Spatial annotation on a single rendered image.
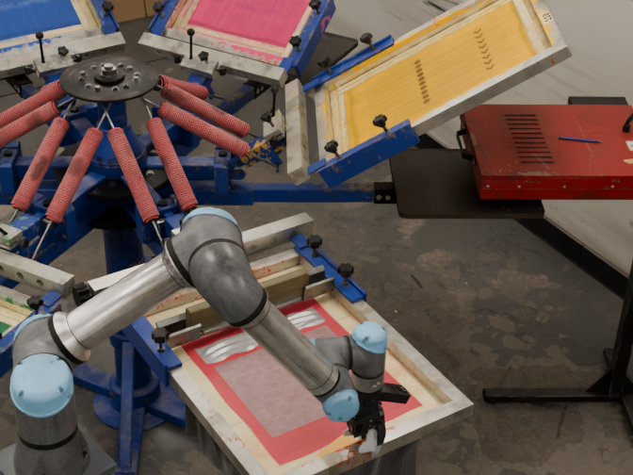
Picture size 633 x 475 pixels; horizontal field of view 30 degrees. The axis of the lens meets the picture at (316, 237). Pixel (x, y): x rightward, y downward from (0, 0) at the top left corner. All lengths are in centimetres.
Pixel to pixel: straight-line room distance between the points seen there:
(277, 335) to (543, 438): 216
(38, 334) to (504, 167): 171
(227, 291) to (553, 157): 172
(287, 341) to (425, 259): 283
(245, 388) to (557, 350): 200
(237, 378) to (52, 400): 81
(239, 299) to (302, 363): 22
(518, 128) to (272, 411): 141
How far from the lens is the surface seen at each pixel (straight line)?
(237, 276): 222
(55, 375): 233
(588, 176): 365
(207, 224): 231
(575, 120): 395
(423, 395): 298
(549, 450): 429
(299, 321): 318
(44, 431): 235
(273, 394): 296
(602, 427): 442
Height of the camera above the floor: 293
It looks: 34 degrees down
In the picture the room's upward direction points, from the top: 2 degrees clockwise
